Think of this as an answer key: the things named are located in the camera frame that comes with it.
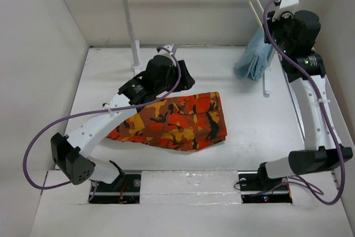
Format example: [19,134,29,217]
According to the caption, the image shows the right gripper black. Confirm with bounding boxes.
[263,7,294,54]

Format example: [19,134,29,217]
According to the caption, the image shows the orange camouflage trousers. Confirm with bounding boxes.
[107,92,227,152]

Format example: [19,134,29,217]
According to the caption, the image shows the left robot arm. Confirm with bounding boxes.
[50,55,195,191]

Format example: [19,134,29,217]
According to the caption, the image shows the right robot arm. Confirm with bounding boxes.
[256,10,353,189]

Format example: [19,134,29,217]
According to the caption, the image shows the light blue hanging garment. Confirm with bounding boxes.
[234,28,273,80]

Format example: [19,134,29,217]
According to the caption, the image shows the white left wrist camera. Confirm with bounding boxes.
[156,44,177,58]

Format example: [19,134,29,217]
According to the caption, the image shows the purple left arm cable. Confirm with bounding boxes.
[23,47,182,201]

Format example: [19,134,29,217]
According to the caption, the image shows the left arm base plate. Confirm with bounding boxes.
[88,170,141,204]

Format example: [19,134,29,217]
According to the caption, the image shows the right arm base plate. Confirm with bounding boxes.
[234,171,292,204]

